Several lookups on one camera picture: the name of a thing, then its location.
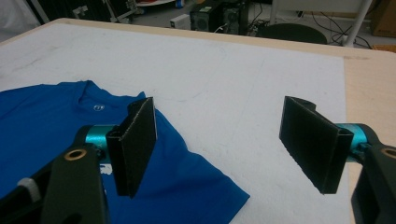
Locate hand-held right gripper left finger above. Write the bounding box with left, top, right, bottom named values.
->
left=85, top=96, right=158, bottom=199

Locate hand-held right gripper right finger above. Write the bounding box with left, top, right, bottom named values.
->
left=278, top=95, right=372, bottom=195

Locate blue T-shirt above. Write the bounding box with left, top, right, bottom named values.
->
left=0, top=79, right=251, bottom=224

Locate white felt mat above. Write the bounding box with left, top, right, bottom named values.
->
left=0, top=22, right=352, bottom=224

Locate black round stool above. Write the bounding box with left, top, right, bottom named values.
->
left=256, top=22, right=329, bottom=45

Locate orange tray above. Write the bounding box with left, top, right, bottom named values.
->
left=372, top=44, right=396, bottom=53

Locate white box device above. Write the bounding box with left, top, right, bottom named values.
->
left=169, top=13, right=191, bottom=31

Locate round white table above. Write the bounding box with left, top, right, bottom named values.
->
left=135, top=0, right=176, bottom=7

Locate brown cardboard box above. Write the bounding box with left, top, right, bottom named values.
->
left=369, top=0, right=396, bottom=38

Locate black computer tower green label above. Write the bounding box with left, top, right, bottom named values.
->
left=190, top=3, right=224, bottom=32

